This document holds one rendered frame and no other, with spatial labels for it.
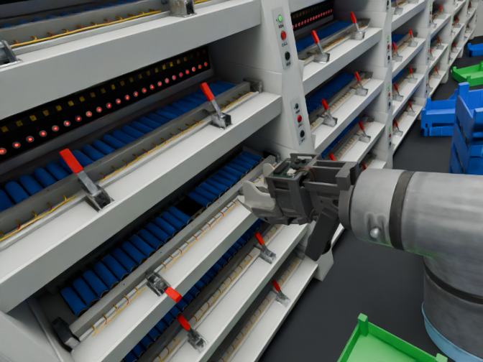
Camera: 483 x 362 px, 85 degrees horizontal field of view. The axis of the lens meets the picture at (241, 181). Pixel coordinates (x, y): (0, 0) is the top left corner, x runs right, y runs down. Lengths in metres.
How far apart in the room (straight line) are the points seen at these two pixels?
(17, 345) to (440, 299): 0.49
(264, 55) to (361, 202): 0.44
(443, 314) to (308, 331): 0.63
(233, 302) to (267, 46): 0.60
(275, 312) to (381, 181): 0.65
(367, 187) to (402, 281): 0.77
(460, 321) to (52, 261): 0.47
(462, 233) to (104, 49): 0.45
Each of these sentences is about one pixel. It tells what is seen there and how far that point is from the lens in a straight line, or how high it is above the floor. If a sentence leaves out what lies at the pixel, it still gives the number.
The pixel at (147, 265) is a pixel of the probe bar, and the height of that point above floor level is 0.53.
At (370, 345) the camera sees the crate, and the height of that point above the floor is 0.00.
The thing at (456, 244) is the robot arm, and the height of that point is 0.63.
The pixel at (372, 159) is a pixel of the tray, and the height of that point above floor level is 0.11.
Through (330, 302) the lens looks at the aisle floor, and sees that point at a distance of 1.02.
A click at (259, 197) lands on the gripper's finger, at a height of 0.61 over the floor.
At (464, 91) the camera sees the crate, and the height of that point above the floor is 0.54.
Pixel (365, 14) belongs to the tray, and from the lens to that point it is 1.29.
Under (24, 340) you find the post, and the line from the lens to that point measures 0.47.
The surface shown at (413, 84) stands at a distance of 1.86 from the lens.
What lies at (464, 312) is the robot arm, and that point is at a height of 0.55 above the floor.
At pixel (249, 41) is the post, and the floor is 0.81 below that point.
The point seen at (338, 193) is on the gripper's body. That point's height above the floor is 0.64.
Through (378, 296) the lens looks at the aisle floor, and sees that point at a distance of 1.03.
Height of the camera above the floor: 0.85
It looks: 29 degrees down
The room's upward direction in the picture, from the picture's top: 19 degrees counter-clockwise
